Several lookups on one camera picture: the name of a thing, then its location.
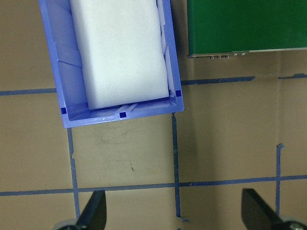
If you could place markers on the blue plastic storage bin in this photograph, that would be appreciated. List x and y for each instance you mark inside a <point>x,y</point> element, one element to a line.
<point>68,72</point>

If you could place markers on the white foam pad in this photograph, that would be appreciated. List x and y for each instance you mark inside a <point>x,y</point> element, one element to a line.
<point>120,48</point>

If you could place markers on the green conveyor belt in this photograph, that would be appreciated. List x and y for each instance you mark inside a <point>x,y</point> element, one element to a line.
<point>239,24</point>

